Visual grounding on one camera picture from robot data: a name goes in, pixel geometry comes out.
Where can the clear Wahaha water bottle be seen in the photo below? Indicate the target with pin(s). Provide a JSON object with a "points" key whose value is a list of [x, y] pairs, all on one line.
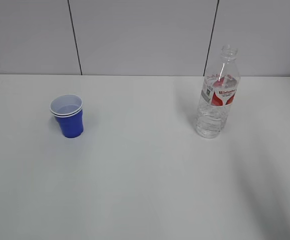
{"points": [[218, 91]]}

